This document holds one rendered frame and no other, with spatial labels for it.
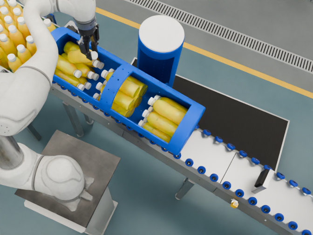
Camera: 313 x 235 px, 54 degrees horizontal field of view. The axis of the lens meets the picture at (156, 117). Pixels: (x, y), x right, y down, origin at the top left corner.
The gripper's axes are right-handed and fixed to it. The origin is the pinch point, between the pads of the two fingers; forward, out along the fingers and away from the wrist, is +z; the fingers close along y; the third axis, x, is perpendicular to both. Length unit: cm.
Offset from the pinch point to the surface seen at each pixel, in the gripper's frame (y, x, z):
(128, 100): -6.1, -25.0, 14.7
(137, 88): 0.5, -25.9, 10.5
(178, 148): -14, -59, 15
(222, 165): -1, -83, 37
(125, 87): -2.2, -20.8, 10.8
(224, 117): 68, -74, 115
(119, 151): -4, -13, 129
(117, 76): -1.3, -15.7, 6.1
